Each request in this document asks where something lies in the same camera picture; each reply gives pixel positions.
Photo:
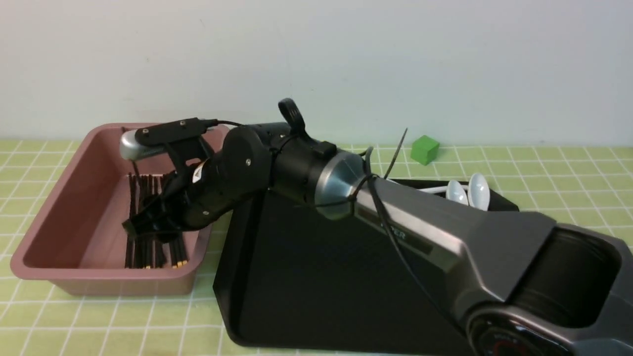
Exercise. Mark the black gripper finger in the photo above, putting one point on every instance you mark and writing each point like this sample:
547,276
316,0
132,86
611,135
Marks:
163,231

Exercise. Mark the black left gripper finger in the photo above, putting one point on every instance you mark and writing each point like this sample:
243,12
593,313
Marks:
157,208

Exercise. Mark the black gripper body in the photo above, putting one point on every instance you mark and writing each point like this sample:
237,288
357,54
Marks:
238,172

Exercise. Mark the black chopstick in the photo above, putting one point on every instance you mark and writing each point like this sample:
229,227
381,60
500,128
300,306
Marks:
175,253
147,190
183,249
129,252
159,257
139,245

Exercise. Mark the white spoon centre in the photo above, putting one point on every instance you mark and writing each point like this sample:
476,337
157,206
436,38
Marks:
444,188

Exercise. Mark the white spoon inner right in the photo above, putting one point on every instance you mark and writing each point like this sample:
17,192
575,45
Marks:
455,192

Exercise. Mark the wrist camera with silver lens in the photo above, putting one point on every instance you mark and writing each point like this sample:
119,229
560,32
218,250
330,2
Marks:
181,140

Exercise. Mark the black chopstick far right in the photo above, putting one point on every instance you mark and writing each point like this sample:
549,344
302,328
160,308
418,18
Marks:
183,249

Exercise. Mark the white spoon outer right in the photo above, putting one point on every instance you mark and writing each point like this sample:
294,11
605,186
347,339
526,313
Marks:
479,193

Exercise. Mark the green cube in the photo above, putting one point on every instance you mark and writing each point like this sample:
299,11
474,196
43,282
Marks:
424,150

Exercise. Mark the white spoon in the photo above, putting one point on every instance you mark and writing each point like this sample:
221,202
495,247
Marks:
455,192
479,193
444,188

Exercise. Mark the pink plastic bin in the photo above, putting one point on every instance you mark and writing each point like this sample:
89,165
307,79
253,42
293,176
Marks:
76,240

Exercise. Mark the black chopstick far left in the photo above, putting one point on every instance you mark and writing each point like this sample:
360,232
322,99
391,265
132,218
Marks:
129,252

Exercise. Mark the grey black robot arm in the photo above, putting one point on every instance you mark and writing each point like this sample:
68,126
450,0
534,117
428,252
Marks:
519,283

